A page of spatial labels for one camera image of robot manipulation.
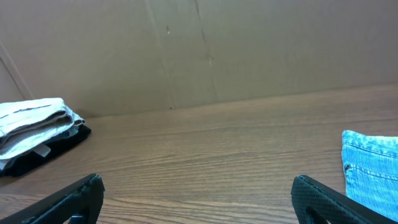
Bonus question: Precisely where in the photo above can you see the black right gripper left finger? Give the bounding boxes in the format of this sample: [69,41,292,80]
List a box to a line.
[1,174,105,224]

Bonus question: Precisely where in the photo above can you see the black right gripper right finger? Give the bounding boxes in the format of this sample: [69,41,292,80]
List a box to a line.
[291,175,397,224]

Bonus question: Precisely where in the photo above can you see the beige khaki shorts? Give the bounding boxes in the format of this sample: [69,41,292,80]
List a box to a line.
[1,98,85,160]

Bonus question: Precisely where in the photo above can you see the light blue denim jeans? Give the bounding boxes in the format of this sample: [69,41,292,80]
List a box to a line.
[341,130,397,221]

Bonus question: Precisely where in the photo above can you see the black folded garment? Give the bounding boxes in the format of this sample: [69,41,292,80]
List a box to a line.
[1,125,91,177]

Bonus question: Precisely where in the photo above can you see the light blue folded t-shirt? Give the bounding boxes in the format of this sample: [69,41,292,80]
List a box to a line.
[1,126,79,170]

